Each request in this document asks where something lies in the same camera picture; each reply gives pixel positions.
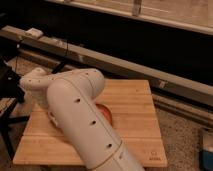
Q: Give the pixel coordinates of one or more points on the long wooden beam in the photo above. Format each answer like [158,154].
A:
[193,90]

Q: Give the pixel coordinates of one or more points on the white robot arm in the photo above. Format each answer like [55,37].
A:
[69,96]

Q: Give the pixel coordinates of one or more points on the small white box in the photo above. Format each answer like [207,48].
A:
[34,33]

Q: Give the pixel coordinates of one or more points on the black stand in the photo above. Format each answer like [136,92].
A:
[10,90]

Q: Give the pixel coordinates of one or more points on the orange ceramic bowl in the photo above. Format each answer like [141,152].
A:
[105,111]

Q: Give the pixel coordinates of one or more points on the wooden table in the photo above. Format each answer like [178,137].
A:
[134,119]

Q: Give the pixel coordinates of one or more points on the blue white container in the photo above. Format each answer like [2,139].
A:
[206,153]

